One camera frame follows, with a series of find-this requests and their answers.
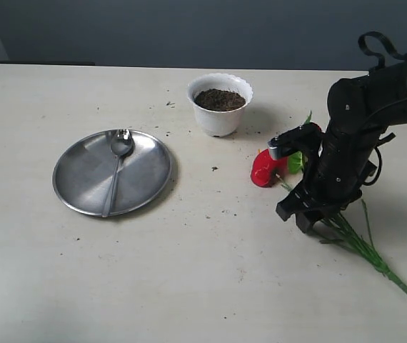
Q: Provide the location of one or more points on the stainless steel spork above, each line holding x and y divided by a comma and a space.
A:
121, 145

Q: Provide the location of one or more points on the round stainless steel plate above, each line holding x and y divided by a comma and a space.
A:
83, 173

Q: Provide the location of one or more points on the white scalloped flower pot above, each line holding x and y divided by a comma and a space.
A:
219, 123

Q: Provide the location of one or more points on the dark brown potting soil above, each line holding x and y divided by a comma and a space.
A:
219, 100

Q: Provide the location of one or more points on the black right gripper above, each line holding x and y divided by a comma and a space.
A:
307, 209

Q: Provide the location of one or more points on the red artificial flower with stems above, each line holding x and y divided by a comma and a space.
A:
264, 169

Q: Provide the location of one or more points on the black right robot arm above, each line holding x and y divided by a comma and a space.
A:
360, 109

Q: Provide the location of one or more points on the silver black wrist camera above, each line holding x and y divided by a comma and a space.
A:
305, 138

